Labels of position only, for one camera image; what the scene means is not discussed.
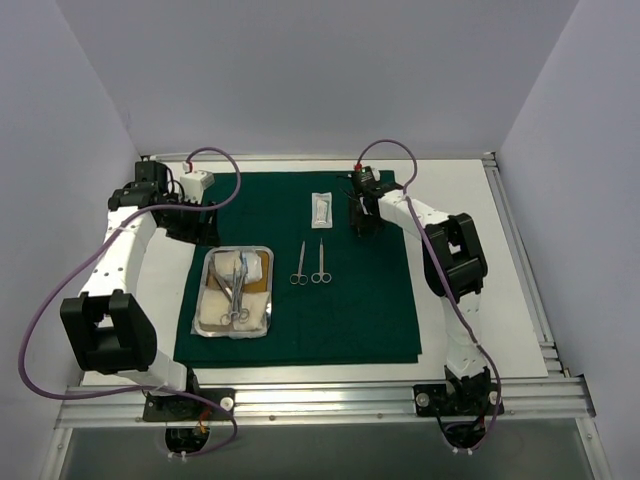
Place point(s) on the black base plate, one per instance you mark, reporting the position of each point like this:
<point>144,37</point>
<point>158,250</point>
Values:
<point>176,408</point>
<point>447,400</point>

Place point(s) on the dark green surgical cloth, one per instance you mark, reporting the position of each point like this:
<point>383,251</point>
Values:
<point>366,314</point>

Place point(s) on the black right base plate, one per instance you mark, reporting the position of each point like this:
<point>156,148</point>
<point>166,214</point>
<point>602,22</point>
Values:
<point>447,400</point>

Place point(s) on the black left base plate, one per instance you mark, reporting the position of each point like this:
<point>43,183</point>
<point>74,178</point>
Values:
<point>176,408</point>

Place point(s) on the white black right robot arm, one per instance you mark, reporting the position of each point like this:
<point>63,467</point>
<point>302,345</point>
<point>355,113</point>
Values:
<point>454,265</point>

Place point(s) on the white gauze pad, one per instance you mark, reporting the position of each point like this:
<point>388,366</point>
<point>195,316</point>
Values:
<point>214,311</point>

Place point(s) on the stainless steel instrument tray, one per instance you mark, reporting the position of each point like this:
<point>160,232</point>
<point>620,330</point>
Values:
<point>208,282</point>

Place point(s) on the aluminium front rail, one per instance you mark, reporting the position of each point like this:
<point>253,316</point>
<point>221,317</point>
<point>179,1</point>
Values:
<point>555,397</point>

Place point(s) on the blue striped gauze packet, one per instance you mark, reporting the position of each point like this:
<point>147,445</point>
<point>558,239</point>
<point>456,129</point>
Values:
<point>251,262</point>

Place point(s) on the aluminium right side rail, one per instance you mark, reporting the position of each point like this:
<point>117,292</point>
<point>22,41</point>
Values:
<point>521,261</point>

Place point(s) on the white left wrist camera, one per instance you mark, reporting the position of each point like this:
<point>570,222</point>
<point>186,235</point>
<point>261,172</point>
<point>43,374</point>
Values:
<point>195,184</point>

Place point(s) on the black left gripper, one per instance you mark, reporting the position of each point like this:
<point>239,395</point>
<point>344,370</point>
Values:
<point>198,228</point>

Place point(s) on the steel scissors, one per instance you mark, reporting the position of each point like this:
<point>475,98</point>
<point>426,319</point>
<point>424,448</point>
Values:
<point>299,277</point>
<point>321,276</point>

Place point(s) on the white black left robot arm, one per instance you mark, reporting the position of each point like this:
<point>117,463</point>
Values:
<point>108,330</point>

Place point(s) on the white suture packet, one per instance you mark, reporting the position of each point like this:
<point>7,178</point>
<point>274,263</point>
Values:
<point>321,217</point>

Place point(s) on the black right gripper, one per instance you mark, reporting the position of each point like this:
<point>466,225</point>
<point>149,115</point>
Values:
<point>362,215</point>

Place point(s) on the aluminium rail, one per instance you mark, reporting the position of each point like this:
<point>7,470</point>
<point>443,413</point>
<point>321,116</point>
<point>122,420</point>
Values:
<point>521,261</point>
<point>555,397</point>

